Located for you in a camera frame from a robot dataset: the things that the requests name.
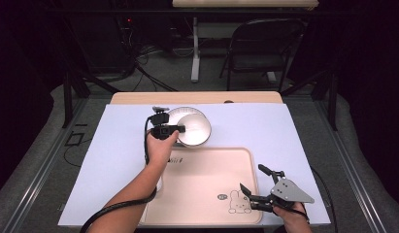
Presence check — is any white plate with dark rim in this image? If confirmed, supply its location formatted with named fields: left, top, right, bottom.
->
left=166, top=106, right=208, bottom=147

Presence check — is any dark curtain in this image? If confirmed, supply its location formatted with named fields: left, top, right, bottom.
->
left=0, top=0, right=55, bottom=198
left=336, top=0, right=399, bottom=208

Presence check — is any black metal stand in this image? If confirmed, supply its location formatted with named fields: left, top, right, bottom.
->
left=61, top=69, right=120, bottom=129
left=281, top=66, right=339, bottom=132

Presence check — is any grey floor cable bundle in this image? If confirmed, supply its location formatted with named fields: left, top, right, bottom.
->
left=132, top=43, right=166, bottom=66

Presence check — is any black folding chair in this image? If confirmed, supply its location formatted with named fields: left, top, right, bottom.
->
left=218, top=17, right=307, bottom=93

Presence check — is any white bowl with dark rim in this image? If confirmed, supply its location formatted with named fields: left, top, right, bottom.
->
left=177, top=113, right=213, bottom=148

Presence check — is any person's right hand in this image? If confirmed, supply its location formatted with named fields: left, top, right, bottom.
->
left=272, top=202, right=314, bottom=233

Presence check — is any aluminium frame rail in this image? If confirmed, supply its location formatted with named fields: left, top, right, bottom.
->
left=1, top=96, right=91, bottom=233
left=313, top=96, right=389, bottom=233

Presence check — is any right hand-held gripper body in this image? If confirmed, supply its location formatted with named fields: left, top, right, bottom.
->
left=249, top=176, right=316, bottom=214

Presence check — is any white desk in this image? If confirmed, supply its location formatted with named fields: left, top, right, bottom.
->
left=172, top=0, right=319, bottom=83

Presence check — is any left hand-held gripper black cable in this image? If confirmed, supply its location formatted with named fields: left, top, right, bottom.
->
left=79, top=115, right=159, bottom=233

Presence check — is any person's left hand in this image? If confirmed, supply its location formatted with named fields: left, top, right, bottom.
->
left=145, top=130, right=181, bottom=169

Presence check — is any beige tray with rabbit print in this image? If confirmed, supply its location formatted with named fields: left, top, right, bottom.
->
left=138, top=147, right=264, bottom=226

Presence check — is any dark equipment box red light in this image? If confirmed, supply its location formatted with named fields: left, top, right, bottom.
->
left=86, top=13, right=137, bottom=74

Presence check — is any thick black floor cable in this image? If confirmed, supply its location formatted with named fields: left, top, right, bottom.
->
left=132, top=62, right=180, bottom=93

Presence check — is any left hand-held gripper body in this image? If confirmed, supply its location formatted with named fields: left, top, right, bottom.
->
left=150, top=106, right=180, bottom=141

